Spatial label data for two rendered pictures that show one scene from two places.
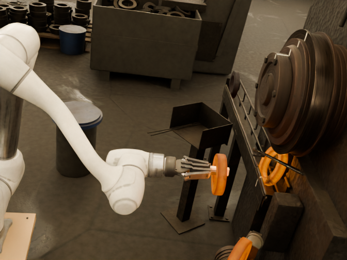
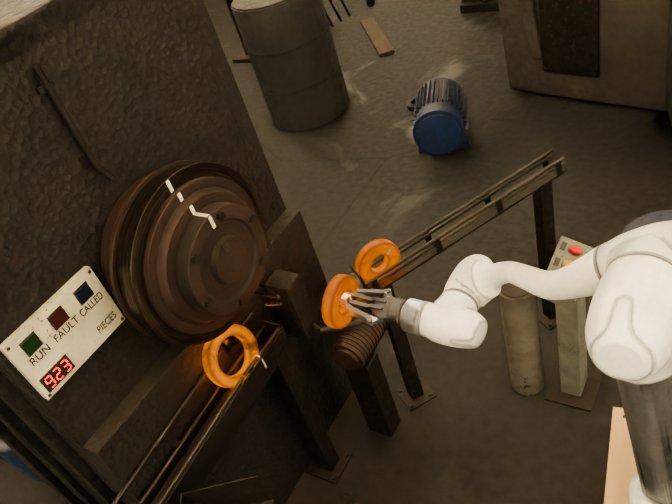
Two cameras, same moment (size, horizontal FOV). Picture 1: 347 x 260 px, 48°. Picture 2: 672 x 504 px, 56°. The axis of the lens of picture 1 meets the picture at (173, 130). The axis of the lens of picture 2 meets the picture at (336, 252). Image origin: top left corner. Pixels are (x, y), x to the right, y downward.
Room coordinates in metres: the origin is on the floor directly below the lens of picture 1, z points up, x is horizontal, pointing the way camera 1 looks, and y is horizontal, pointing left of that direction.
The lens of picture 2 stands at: (2.07, 0.78, 2.02)
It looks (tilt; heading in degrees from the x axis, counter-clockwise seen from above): 38 degrees down; 227
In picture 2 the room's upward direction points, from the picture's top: 19 degrees counter-clockwise
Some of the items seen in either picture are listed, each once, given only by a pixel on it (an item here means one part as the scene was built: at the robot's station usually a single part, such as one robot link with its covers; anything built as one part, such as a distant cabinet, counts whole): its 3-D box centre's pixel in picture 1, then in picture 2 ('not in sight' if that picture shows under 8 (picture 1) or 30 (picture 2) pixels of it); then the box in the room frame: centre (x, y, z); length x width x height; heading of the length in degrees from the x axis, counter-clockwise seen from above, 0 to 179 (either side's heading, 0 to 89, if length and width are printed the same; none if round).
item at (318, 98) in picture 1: (295, 93); (196, 253); (1.40, -0.43, 1.11); 0.47 x 0.06 x 0.47; 5
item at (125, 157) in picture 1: (127, 165); (456, 322); (1.16, 0.14, 0.82); 0.16 x 0.13 x 0.11; 95
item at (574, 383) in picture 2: not in sight; (571, 329); (0.66, 0.25, 0.31); 0.24 x 0.16 x 0.62; 5
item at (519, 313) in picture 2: not in sight; (522, 337); (0.71, 0.09, 0.26); 0.12 x 0.12 x 0.52
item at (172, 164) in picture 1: (176, 167); (390, 310); (1.19, -0.04, 0.83); 0.09 x 0.08 x 0.07; 95
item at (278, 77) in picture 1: (270, 90); (225, 258); (1.39, -0.33, 1.11); 0.28 x 0.06 x 0.28; 5
